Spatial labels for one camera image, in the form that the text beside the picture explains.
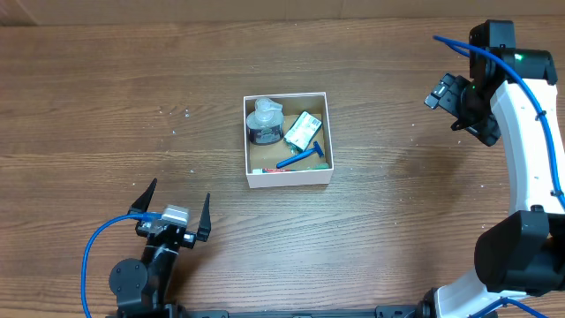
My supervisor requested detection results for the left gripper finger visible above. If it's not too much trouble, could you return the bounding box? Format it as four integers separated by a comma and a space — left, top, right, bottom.
196, 193, 212, 242
128, 178, 158, 215

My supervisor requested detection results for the green toothpaste tube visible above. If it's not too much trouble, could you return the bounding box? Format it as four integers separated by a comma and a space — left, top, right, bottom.
252, 168, 297, 174

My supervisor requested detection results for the clear pump soap bottle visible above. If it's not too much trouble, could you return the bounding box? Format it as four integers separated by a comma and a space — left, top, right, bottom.
246, 97, 284, 146

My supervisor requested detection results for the green white toothbrush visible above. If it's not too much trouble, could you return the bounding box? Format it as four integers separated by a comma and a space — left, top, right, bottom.
306, 163, 330, 170

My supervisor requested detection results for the green white soap bar packet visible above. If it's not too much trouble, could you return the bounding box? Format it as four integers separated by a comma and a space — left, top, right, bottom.
284, 111, 322, 152

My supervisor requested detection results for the blue disposable razor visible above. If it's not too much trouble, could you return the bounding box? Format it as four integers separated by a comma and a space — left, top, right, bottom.
276, 141, 324, 169

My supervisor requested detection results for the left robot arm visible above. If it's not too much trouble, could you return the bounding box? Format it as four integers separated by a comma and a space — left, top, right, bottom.
109, 180, 211, 317

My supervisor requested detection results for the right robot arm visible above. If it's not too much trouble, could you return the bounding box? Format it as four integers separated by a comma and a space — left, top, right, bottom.
411, 19, 564, 317

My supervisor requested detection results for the white open cardboard box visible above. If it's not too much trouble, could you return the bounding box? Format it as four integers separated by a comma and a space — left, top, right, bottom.
244, 92, 335, 188

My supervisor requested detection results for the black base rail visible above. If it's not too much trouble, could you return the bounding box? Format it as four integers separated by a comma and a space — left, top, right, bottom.
113, 303, 436, 318

